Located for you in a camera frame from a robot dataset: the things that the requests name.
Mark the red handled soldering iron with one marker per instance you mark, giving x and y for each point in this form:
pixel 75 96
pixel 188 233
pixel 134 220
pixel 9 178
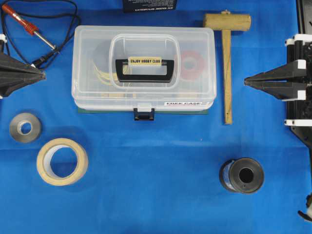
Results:
pixel 29 27

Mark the dark blue printed box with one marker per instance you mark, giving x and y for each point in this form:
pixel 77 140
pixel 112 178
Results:
pixel 130 6

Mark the black solder wire spool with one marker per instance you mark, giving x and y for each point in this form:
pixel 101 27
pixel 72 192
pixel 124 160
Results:
pixel 243 175

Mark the grey tape roll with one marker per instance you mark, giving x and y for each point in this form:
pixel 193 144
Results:
pixel 25 128

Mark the beige masking tape roll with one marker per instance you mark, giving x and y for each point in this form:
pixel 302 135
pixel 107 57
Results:
pixel 62 162

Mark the red tape roll in box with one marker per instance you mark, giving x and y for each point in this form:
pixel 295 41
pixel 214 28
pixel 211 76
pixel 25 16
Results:
pixel 193 64

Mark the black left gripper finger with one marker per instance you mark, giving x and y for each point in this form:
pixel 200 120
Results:
pixel 11 81
pixel 9 64

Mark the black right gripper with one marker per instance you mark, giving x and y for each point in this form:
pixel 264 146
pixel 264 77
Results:
pixel 298 92

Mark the clear plastic tool box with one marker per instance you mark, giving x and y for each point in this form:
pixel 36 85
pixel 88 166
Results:
pixel 95 86

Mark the blue table cloth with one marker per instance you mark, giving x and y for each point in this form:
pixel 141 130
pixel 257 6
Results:
pixel 161 176

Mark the black tool box handle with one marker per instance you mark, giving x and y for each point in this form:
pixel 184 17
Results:
pixel 145 78

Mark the wooden mallet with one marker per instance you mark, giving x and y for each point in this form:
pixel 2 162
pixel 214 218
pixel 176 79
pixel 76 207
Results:
pixel 226 22

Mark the black clip with white part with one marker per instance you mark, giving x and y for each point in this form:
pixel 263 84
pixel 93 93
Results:
pixel 307 216

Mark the dark blue box latch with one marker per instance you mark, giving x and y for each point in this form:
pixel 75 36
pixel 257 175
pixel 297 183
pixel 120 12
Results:
pixel 144 116

